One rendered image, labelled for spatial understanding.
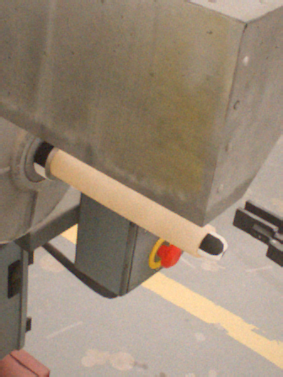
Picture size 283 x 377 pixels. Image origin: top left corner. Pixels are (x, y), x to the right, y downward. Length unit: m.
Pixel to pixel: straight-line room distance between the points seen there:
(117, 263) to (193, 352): 1.30
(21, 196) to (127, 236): 0.27
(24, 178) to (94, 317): 1.65
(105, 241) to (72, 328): 1.30
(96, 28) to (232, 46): 0.10
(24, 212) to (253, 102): 0.42
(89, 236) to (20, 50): 0.59
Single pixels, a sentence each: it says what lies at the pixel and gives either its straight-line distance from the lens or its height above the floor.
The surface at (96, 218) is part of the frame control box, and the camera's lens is 1.06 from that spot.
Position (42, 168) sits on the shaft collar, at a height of 1.25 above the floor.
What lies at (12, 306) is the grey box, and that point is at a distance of 1.27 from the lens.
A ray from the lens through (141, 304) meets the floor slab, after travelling 2.48.
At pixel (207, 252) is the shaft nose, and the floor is 1.25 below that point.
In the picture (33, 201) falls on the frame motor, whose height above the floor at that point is 1.18.
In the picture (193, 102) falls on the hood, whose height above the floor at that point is 1.47.
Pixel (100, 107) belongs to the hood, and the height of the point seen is 1.43.
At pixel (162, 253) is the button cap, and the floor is 0.98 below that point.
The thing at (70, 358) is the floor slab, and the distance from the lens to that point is 2.26.
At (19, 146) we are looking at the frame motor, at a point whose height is 1.27.
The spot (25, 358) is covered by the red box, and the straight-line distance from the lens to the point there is 1.41.
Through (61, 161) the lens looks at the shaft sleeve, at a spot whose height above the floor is 1.26.
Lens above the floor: 1.66
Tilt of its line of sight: 33 degrees down
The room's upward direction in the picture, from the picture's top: 10 degrees clockwise
